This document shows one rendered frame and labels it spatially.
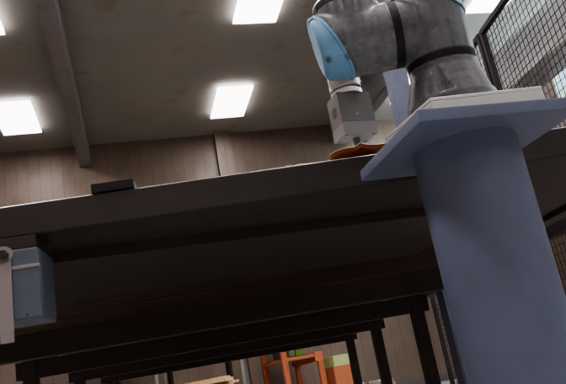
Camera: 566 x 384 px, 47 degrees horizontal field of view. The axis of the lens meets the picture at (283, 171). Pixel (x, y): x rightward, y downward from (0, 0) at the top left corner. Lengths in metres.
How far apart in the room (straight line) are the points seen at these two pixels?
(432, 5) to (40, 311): 0.82
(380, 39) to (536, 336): 0.51
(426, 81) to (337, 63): 0.15
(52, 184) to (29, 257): 11.42
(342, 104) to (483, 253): 0.63
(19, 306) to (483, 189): 0.77
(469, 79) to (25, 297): 0.81
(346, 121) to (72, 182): 11.25
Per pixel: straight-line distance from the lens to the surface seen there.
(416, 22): 1.12
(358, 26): 1.11
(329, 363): 10.85
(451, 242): 1.02
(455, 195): 1.02
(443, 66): 1.10
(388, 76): 3.59
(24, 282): 1.20
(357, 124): 1.50
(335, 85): 1.53
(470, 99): 1.03
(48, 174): 12.68
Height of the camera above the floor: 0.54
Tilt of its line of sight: 17 degrees up
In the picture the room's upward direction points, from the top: 10 degrees counter-clockwise
